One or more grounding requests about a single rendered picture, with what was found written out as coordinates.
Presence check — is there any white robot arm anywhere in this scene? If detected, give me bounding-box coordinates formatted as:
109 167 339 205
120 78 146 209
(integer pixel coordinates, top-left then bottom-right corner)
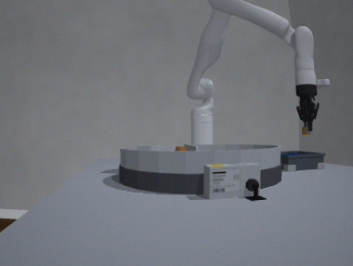
187 0 330 145

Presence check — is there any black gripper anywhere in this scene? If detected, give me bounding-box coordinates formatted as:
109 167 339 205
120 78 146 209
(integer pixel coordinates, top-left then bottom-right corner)
295 84 320 133

